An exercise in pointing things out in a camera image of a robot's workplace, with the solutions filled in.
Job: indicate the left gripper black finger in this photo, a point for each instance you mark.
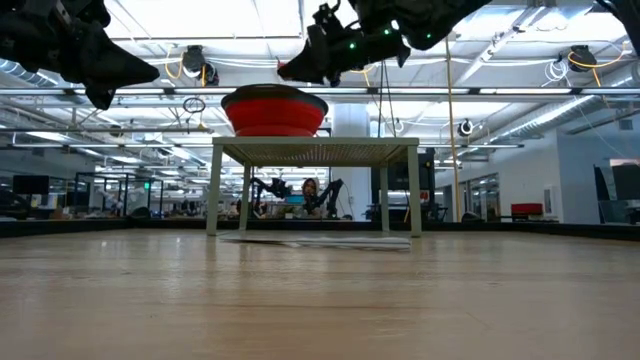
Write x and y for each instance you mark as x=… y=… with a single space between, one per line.
x=112 y=84
x=105 y=60

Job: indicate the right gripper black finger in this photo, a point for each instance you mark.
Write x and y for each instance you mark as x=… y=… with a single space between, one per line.
x=307 y=77
x=302 y=62

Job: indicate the red colander with grey rim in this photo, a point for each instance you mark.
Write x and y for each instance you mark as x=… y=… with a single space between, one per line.
x=275 y=115

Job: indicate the person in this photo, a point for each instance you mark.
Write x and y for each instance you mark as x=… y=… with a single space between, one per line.
x=310 y=189

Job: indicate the black background robot arms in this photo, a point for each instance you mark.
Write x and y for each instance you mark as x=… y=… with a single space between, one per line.
x=330 y=192

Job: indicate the blue container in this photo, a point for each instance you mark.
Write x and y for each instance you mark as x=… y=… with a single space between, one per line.
x=295 y=199

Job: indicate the black monitor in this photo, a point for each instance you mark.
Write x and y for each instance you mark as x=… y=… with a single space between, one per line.
x=30 y=185

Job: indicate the black cabinet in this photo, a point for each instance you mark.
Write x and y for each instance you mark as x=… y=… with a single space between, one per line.
x=398 y=177

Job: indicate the black rounded chair back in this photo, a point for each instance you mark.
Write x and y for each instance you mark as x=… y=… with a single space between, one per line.
x=469 y=217

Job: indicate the red box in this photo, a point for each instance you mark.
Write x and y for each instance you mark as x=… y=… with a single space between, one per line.
x=526 y=209

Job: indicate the black background frame workstation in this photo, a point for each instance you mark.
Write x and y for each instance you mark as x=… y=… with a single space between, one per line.
x=125 y=175

